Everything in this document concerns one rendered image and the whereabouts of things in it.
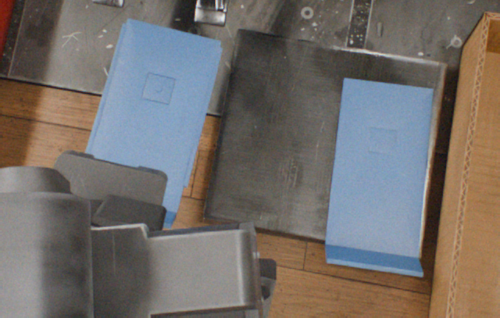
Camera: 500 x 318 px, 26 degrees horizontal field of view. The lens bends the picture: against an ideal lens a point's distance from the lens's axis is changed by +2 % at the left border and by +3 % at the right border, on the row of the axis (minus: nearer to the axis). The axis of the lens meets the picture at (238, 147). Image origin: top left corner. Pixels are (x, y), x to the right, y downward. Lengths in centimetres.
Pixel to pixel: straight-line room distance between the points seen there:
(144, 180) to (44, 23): 30
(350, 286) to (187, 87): 20
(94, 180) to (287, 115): 26
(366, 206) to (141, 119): 19
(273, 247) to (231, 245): 33
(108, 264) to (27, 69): 39
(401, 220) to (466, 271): 6
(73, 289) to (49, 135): 41
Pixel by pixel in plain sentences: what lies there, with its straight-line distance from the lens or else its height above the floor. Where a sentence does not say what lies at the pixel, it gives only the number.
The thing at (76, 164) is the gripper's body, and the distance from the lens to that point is 62.
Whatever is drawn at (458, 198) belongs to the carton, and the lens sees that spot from 79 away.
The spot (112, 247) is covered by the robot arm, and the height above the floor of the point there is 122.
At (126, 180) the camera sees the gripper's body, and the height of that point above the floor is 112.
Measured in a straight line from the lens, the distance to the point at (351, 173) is 82.
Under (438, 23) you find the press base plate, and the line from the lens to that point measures 90.
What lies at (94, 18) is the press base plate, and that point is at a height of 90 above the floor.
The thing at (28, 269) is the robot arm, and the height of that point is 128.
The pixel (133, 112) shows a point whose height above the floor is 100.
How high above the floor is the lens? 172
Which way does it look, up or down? 75 degrees down
